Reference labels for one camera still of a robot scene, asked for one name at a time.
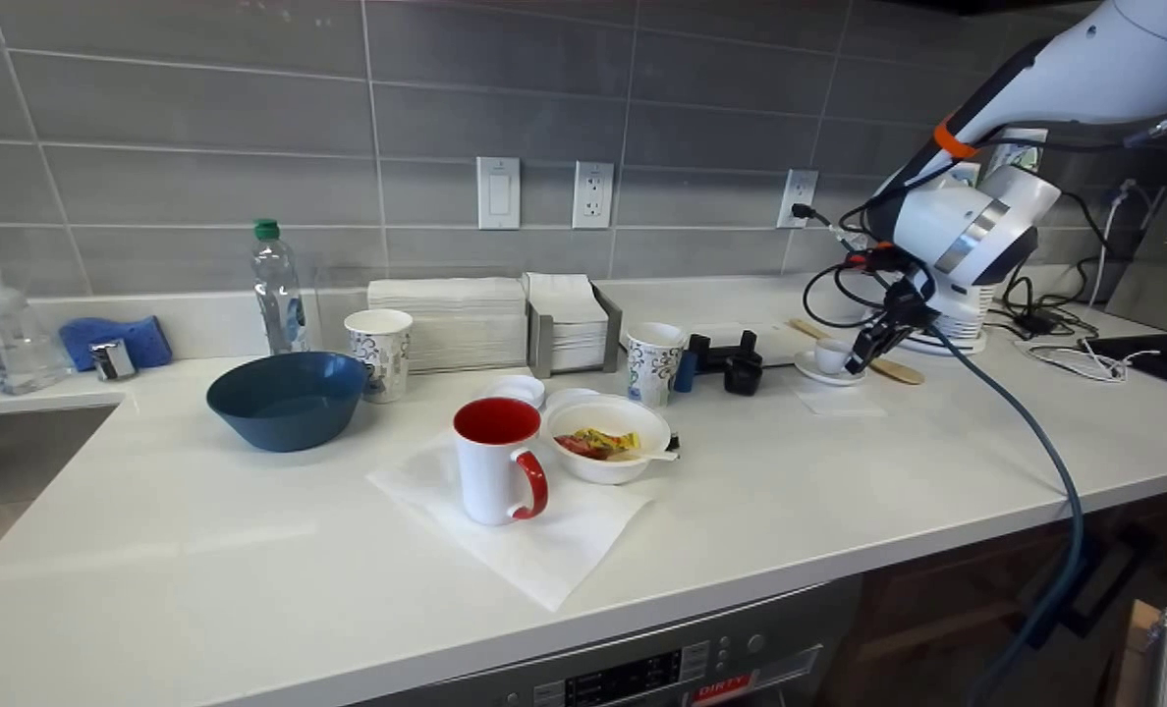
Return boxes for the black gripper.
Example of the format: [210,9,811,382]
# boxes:
[845,276,943,382]

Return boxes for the small white mug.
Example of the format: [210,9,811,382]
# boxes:
[812,342,858,385]

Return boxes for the small white plate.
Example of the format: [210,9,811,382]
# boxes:
[790,351,875,391]

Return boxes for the white plate stack dark rim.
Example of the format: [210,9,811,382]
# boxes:
[896,325,994,360]

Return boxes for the white mug red inside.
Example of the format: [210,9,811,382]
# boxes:
[448,391,557,529]

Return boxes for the wooden spoon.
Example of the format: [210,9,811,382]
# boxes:
[782,314,933,391]

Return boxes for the small white paper napkin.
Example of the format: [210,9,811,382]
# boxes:
[782,372,893,423]

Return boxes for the black plastic holder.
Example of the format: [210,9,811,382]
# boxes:
[694,332,796,382]

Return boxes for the small black round bottle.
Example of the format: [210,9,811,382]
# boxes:
[719,325,765,400]

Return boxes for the black power adapter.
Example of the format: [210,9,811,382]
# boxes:
[1002,302,1070,342]

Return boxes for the small blue cylinder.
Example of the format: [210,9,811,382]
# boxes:
[673,330,717,395]

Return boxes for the brown wooden cabinet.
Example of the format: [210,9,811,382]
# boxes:
[851,479,1167,707]

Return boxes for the yellow red food pieces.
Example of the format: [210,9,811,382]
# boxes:
[553,423,646,469]

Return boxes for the black flat device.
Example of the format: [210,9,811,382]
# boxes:
[1085,330,1167,400]

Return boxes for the metal napkin holder with napkins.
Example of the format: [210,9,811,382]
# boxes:
[523,268,629,382]

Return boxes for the grey dishwasher front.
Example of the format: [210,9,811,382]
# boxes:
[354,572,870,707]

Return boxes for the large white paper napkin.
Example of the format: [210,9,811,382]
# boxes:
[365,449,662,616]

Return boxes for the dark blue bowl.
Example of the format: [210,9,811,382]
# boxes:
[204,344,381,455]

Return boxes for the clear bottle green cap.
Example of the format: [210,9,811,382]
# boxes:
[246,217,310,357]

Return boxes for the small black white box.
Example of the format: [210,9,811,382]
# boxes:
[85,332,143,385]

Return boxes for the blue sponge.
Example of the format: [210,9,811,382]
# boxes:
[55,309,178,376]

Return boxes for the clear soap dispenser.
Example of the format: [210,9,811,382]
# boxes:
[0,249,71,395]

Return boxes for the kitchen sink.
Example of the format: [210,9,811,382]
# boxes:
[0,395,121,594]

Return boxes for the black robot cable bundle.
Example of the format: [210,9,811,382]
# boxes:
[796,233,943,332]

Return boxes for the white wall outlet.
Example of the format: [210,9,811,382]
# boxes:
[775,163,823,234]
[567,156,621,234]

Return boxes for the white cable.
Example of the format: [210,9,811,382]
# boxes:
[1016,330,1145,389]

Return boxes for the wide orange strap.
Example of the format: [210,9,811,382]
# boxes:
[927,123,984,163]

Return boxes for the teal power cable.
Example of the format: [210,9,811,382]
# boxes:
[790,201,1091,707]

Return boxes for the white bowl with handle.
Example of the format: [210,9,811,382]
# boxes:
[542,385,682,490]

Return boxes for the white light switch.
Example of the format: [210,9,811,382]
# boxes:
[473,154,525,234]

